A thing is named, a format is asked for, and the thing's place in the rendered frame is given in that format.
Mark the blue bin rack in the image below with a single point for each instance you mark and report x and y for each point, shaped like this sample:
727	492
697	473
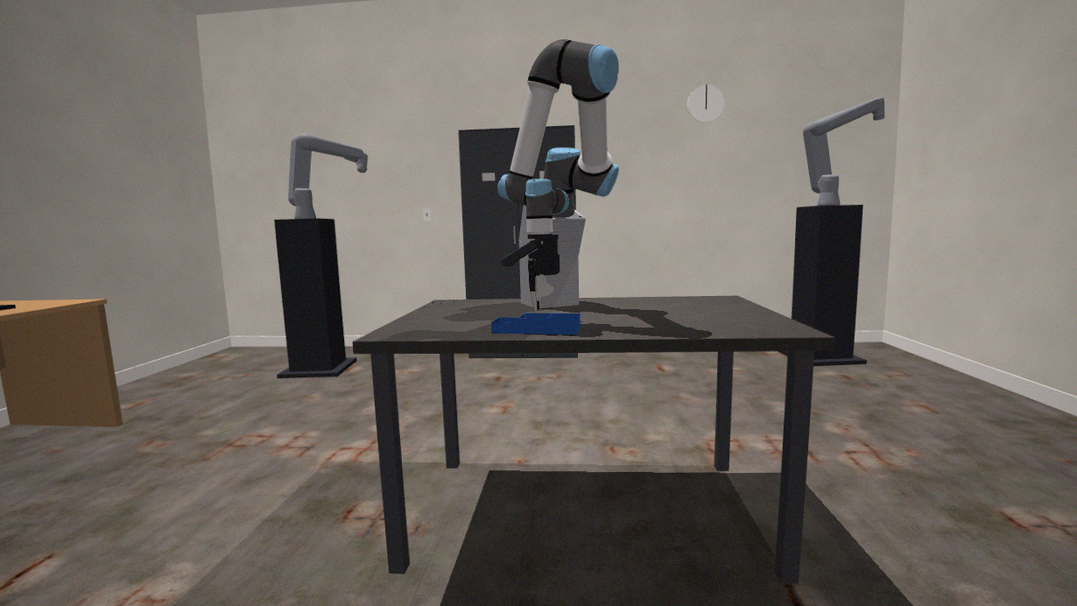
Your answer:
544	324

